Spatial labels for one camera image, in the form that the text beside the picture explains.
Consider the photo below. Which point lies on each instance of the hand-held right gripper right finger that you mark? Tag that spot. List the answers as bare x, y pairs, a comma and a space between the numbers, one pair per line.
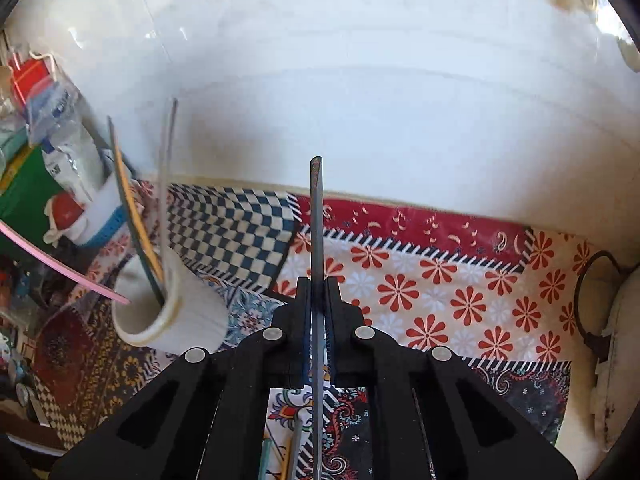
332, 320

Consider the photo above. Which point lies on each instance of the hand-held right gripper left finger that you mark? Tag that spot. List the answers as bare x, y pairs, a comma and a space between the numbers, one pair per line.
302, 320

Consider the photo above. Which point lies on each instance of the grey chopstick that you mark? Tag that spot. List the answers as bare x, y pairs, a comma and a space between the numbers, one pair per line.
316, 220

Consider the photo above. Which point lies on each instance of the white ceramic cup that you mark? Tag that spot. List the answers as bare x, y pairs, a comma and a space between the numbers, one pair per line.
195, 320

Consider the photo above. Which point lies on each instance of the orange chopstick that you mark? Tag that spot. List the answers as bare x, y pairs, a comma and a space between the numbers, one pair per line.
286, 460
139, 227

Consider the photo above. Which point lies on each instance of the teal chopstick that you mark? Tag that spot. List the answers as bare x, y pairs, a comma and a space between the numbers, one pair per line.
266, 460

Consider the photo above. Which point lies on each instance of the bundle of coloured chopsticks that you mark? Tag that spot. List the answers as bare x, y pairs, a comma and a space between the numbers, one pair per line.
117, 160

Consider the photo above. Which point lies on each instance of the pink chopstick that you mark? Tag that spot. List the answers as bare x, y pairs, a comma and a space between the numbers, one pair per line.
50, 260

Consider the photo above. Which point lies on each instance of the patterned table mat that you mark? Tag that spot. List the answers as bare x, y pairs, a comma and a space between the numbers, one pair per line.
425, 285

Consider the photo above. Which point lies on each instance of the white colander basket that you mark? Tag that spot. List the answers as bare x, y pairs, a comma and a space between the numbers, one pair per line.
107, 205

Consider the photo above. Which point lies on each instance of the blue white plastic bag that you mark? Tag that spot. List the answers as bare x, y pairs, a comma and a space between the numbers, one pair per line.
70, 155

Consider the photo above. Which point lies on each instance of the white rice cooker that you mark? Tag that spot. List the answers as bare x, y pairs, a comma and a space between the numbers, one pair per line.
620, 360

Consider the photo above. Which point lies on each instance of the green box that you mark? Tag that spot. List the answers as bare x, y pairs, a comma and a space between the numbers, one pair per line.
25, 195

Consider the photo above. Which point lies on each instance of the teal tissue box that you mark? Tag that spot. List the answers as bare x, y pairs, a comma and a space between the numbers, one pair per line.
11, 142

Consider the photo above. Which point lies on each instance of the red tin box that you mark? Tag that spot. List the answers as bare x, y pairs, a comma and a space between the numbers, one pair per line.
27, 80

